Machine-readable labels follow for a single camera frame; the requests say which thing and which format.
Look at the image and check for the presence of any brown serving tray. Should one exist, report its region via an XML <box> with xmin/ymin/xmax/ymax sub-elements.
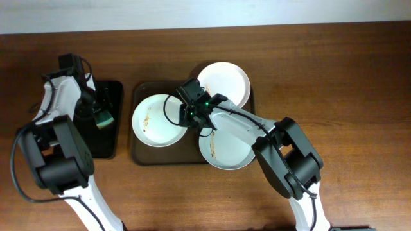
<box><xmin>130</xmin><ymin>80</ymin><xmax>258</xmax><ymax>166</ymax></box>

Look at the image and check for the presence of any white plate top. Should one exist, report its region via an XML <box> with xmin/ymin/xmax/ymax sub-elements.
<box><xmin>197</xmin><ymin>62</ymin><xmax>251</xmax><ymax>107</ymax></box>

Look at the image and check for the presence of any white plate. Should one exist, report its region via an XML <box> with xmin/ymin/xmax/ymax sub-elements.
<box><xmin>197</xmin><ymin>62</ymin><xmax>251</xmax><ymax>107</ymax></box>
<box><xmin>132</xmin><ymin>94</ymin><xmax>187</xmax><ymax>148</ymax></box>

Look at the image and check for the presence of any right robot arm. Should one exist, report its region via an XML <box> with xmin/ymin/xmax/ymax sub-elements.
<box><xmin>180</xmin><ymin>94</ymin><xmax>331</xmax><ymax>230</ymax></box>

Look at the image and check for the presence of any light blue plate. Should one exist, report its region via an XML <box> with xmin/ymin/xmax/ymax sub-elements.
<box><xmin>198</xmin><ymin>128</ymin><xmax>255</xmax><ymax>171</ymax></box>

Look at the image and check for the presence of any green yellow sponge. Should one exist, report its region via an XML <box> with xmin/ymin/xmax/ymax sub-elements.
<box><xmin>94</xmin><ymin>110</ymin><xmax>114</xmax><ymax>130</ymax></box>

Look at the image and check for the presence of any small black tray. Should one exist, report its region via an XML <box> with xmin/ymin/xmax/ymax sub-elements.
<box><xmin>73</xmin><ymin>81</ymin><xmax>123</xmax><ymax>159</ymax></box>

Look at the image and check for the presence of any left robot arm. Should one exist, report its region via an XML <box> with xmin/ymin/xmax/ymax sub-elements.
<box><xmin>10</xmin><ymin>75</ymin><xmax>126</xmax><ymax>230</ymax></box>

